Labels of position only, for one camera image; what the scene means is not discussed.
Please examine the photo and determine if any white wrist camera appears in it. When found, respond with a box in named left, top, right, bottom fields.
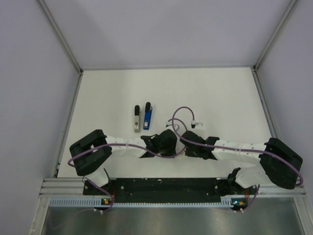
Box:
left=165, top=118, right=181, bottom=132
left=191, top=120, right=205, bottom=129

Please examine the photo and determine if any aluminium frame post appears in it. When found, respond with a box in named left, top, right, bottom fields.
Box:
left=253, top=0, right=300, bottom=71
left=36, top=0, right=84, bottom=74

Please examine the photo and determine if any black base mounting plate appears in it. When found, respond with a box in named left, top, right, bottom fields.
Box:
left=82, top=178, right=247, bottom=203

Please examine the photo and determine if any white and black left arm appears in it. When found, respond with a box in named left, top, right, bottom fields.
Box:
left=69, top=129, right=177, bottom=194

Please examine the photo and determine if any light blue slotted cable duct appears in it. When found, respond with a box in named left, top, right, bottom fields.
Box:
left=49, top=197, right=234, bottom=208

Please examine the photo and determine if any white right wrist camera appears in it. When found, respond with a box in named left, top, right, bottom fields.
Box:
left=191, top=120, right=205, bottom=129

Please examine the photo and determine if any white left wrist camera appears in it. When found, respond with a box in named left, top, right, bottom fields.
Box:
left=165, top=118, right=181, bottom=132

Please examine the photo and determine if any aluminium frame rail front left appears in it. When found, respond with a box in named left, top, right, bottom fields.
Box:
left=39, top=178, right=92, bottom=196

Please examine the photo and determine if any aluminium frame post right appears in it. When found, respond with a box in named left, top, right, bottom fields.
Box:
left=253, top=0, right=300, bottom=71

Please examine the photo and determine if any grey and black stapler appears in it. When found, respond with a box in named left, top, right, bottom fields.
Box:
left=134, top=105, right=141, bottom=133

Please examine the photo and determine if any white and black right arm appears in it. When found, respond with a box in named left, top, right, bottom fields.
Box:
left=179, top=131, right=303, bottom=194

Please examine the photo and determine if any aluminium frame rail front right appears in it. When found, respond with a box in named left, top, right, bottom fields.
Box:
left=258, top=185, right=306, bottom=197

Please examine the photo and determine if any aluminium frame post left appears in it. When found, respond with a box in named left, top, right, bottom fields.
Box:
left=36, top=0, right=84, bottom=74

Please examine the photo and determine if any aluminium frame rail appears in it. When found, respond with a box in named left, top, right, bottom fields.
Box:
left=258, top=185, right=306, bottom=197
left=39, top=178, right=92, bottom=196

